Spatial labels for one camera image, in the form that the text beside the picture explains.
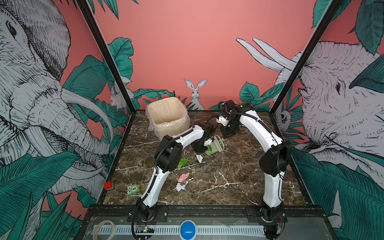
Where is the white paper scrap centre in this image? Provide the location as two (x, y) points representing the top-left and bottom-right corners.
(196, 155), (203, 164)

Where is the green frog toy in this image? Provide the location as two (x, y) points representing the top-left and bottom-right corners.
(127, 184), (140, 196)

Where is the beige bin with plastic liner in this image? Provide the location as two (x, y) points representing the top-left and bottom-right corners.
(146, 97), (191, 140)

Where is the red toy block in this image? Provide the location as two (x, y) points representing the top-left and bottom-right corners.
(104, 181), (116, 192)

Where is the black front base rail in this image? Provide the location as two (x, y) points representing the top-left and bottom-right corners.
(84, 205), (326, 224)

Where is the white slotted cable duct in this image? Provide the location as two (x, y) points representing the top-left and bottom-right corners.
(91, 224), (266, 238)

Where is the black corner frame post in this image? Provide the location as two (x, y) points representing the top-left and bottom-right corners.
(269, 0), (343, 116)
(76, 0), (136, 114)

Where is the white crumpled paper front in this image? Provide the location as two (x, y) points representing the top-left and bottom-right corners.
(176, 182), (188, 192)

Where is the pink paper scrap front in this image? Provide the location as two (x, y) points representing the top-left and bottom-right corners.
(178, 173), (190, 183)

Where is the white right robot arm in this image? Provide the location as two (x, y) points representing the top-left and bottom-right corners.
(217, 100), (293, 223)

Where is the green crumpled paper left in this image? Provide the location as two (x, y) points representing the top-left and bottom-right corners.
(178, 157), (189, 169)

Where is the black left corner frame post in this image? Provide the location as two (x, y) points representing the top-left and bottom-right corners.
(76, 0), (136, 114)

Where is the green plastic dustpan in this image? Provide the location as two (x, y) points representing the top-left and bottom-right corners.
(205, 135), (225, 156)

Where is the clear tape roll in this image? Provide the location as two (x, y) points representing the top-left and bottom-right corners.
(91, 220), (117, 240)

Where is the black right corner frame post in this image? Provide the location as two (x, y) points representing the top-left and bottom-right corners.
(269, 0), (343, 116)

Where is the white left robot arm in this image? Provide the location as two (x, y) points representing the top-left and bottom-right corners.
(132, 122), (217, 222)

